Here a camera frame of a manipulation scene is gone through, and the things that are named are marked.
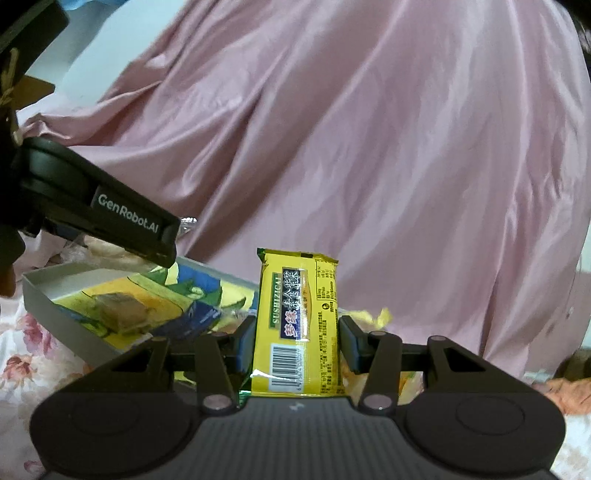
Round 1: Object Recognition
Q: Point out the blue yellow printed bag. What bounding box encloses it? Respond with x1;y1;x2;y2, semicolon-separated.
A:
53;267;393;354

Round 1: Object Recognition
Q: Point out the pink quilt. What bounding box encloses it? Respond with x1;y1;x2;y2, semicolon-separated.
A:
18;0;591;384

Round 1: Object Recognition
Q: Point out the grey cardboard box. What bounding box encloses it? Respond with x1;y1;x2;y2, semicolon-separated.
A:
22;256;259;370

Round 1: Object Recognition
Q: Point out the floral bedsheet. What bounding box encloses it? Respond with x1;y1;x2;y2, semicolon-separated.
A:
0;231;591;480

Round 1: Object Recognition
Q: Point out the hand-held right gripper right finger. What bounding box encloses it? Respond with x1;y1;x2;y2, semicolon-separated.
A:
339;316;491;414

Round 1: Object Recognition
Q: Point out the yellow pickle packet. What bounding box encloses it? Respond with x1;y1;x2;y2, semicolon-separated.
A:
250;247;341;398

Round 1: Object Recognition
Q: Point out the green label cake packet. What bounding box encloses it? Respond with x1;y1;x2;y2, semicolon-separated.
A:
93;292;149;334

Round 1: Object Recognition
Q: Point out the brown cardboard box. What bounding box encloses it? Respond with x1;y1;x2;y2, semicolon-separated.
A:
21;74;57;112

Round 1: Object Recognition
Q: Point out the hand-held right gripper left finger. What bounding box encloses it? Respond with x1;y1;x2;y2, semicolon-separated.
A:
110;317;257;414

